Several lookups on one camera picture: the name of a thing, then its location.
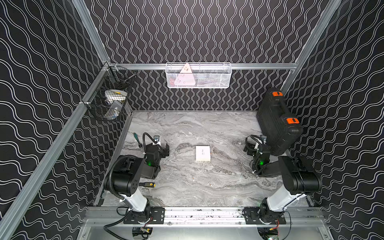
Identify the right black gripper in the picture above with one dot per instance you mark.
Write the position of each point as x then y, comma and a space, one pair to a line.
251, 148

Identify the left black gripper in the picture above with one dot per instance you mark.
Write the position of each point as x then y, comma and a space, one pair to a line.
162, 149

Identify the white jewelry box sleeve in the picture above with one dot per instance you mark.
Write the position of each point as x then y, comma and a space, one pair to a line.
203, 153

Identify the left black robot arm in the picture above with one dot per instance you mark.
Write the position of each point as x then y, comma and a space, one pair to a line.
123, 180

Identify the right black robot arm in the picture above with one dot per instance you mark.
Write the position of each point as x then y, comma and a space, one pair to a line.
299, 180

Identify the yellow black screwdriver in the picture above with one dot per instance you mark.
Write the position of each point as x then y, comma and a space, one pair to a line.
147, 185

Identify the black plastic tool case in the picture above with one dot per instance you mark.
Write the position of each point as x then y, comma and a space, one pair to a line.
278, 124

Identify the pink triangular card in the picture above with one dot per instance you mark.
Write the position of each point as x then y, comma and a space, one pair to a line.
186, 77

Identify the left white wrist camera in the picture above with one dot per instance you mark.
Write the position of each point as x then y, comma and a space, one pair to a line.
157, 140

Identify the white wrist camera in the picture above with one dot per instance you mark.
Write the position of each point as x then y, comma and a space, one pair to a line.
264, 139
157, 140

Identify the green handled screwdriver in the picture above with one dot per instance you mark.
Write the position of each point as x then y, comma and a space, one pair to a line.
140, 145

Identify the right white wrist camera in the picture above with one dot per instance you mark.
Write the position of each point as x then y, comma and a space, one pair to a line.
264, 139

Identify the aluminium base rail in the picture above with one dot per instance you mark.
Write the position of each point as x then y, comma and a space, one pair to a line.
233, 217

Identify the black wire mesh basket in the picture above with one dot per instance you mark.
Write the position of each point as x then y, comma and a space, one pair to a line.
116, 78

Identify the white wire wall basket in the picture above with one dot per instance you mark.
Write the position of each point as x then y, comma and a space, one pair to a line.
207, 75

